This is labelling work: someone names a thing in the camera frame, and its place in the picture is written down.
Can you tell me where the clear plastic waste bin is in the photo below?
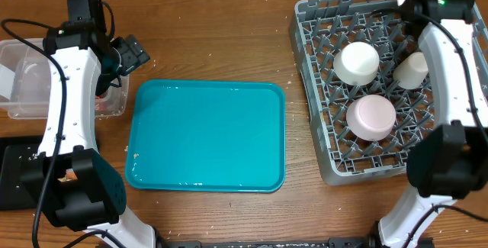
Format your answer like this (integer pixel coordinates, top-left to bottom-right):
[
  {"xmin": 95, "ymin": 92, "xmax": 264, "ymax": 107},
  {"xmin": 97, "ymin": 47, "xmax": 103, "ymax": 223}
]
[{"xmin": 1, "ymin": 40, "xmax": 130, "ymax": 120}]

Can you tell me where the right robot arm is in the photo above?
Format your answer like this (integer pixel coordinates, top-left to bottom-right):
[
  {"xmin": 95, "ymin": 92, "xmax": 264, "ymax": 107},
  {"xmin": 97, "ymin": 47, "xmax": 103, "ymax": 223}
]
[{"xmin": 369, "ymin": 0, "xmax": 487, "ymax": 247}]

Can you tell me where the pale green bowl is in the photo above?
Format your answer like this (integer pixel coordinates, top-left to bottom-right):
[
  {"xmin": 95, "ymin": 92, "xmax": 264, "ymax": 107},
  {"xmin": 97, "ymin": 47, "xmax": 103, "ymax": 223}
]
[{"xmin": 333, "ymin": 42, "xmax": 380, "ymax": 85}]

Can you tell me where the white upside-down cup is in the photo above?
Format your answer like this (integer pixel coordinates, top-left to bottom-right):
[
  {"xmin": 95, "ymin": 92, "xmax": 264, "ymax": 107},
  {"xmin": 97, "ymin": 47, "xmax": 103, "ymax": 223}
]
[{"xmin": 393, "ymin": 52, "xmax": 429, "ymax": 89}]

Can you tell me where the grey dishwasher rack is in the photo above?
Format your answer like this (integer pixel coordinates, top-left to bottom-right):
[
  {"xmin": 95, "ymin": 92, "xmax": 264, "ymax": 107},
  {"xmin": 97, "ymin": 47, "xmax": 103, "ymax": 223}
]
[{"xmin": 291, "ymin": 0, "xmax": 487, "ymax": 185}]

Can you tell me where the black waste tray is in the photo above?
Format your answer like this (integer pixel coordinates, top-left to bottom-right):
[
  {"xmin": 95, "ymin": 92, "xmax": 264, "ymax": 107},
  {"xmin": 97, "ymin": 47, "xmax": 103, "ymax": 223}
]
[{"xmin": 1, "ymin": 136, "xmax": 42, "ymax": 211}]

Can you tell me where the orange carrot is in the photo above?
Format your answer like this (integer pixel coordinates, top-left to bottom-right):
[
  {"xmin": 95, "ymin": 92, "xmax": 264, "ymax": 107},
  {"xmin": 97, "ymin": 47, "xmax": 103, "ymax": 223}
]
[{"xmin": 58, "ymin": 169, "xmax": 78, "ymax": 182}]

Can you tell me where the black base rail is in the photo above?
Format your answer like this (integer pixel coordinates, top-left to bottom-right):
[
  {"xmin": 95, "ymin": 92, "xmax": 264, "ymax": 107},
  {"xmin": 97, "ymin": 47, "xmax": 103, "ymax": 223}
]
[{"xmin": 166, "ymin": 237, "xmax": 382, "ymax": 248}]

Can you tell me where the red snack wrapper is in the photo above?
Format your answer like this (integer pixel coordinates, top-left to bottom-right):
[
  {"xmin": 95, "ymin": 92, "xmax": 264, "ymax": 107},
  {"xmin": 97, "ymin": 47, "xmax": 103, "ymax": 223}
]
[{"xmin": 95, "ymin": 93, "xmax": 109, "ymax": 112}]

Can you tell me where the teal plastic serving tray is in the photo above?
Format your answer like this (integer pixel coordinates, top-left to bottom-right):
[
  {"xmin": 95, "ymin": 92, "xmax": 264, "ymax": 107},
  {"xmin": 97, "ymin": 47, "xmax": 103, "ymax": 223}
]
[{"xmin": 125, "ymin": 79, "xmax": 286, "ymax": 193}]

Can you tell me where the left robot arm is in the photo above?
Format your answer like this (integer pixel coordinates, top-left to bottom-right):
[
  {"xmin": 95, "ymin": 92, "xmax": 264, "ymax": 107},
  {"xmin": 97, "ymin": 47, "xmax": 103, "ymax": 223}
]
[{"xmin": 21, "ymin": 0, "xmax": 164, "ymax": 247}]

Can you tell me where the small white plate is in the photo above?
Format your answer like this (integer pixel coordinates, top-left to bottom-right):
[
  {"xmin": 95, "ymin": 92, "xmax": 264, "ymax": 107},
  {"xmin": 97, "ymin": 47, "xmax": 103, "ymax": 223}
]
[{"xmin": 346, "ymin": 95, "xmax": 396, "ymax": 141}]

